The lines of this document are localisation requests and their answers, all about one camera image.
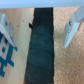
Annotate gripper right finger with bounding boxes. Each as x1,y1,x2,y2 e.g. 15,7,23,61
62,7,84,50

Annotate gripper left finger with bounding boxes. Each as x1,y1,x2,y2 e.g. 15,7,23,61
0,12,19,52

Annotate wooden drawer box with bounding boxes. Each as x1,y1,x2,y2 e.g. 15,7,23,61
0,7,35,84

